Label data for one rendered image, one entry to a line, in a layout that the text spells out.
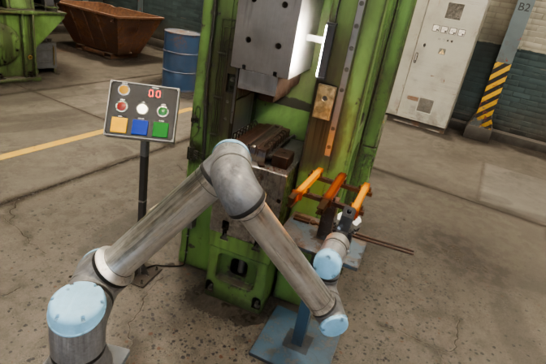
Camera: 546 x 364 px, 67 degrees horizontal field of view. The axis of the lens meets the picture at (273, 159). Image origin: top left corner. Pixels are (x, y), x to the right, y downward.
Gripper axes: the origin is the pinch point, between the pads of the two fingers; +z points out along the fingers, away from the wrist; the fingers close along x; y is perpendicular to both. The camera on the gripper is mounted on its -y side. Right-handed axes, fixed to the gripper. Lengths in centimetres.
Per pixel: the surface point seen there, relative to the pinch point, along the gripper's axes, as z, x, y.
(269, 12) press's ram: 31, -61, -68
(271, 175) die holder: 26, -45, 7
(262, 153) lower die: 31, -54, 0
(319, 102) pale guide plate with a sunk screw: 45, -33, -30
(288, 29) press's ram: 32, -51, -62
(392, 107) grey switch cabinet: 558, -33, 75
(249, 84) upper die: 31, -66, -34
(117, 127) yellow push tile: 2, -120, -3
